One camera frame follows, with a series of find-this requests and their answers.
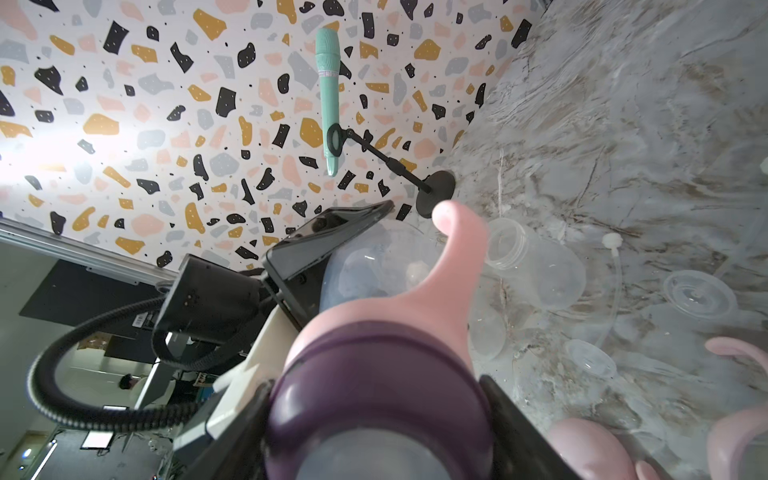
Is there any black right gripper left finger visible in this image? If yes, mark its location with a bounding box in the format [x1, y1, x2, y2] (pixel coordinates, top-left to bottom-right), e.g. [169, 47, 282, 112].
[173, 380, 273, 479]

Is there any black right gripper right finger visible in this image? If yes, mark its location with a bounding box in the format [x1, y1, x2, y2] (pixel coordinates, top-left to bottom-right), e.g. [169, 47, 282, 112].
[479, 375, 580, 480]

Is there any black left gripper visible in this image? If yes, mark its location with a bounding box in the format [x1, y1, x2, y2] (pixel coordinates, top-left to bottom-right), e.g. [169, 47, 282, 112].
[152, 200, 394, 360]

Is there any clear baby bottle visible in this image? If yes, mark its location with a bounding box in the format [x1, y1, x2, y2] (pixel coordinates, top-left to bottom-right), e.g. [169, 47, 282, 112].
[468, 287, 507, 361]
[486, 218, 586, 311]
[319, 219, 440, 312]

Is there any purple collar with nipple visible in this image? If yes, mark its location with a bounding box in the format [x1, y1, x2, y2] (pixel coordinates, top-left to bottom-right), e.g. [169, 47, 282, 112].
[265, 321, 493, 479]

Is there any pink bottle handle ring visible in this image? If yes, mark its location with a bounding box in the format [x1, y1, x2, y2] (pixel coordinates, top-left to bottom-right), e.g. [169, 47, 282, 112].
[281, 199, 490, 373]
[704, 335, 768, 480]

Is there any pink bottle cap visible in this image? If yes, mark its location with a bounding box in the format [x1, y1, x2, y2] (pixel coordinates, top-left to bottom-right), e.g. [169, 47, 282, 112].
[546, 418, 660, 480]

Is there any clear straw disc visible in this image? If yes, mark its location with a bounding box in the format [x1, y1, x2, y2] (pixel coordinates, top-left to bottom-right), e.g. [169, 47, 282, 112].
[565, 232, 624, 379]
[662, 270, 738, 320]

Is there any black microphone stand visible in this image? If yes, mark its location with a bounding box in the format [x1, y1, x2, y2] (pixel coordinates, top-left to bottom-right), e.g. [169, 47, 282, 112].
[326, 123, 456, 219]

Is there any mint green microphone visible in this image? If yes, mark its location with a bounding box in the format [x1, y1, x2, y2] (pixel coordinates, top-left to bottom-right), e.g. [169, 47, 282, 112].
[315, 28, 341, 177]

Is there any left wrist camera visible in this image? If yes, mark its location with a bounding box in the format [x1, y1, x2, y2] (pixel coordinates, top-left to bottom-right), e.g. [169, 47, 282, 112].
[206, 307, 298, 439]

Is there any black corrugated cable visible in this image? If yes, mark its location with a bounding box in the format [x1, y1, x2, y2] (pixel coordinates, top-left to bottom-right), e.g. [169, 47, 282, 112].
[26, 293, 265, 433]

